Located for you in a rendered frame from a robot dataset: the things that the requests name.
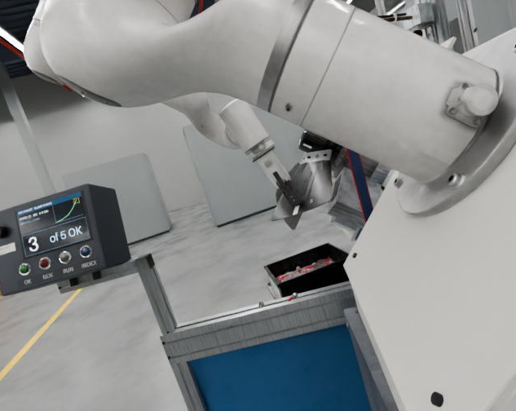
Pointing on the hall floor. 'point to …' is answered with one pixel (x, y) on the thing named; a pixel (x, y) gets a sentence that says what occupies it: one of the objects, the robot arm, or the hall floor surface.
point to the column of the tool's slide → (442, 31)
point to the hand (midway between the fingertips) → (293, 198)
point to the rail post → (189, 386)
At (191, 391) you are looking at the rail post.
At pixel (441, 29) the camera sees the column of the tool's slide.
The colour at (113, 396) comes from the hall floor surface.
